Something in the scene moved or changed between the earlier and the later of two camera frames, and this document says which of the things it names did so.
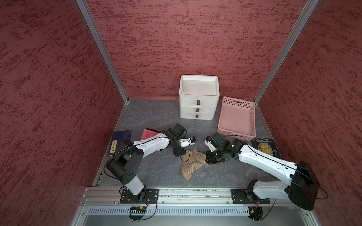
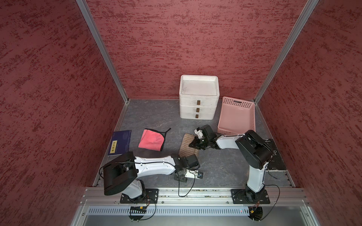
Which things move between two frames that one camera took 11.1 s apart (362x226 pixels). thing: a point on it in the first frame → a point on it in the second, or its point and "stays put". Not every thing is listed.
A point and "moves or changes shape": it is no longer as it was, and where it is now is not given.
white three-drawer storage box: x=198 y=96 stays put
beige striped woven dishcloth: x=192 y=160 moves or changes shape
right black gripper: x=209 y=160 → x=195 y=143
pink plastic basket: x=237 y=118 stays put
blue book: x=118 y=137 stays put
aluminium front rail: x=110 y=197 stays put
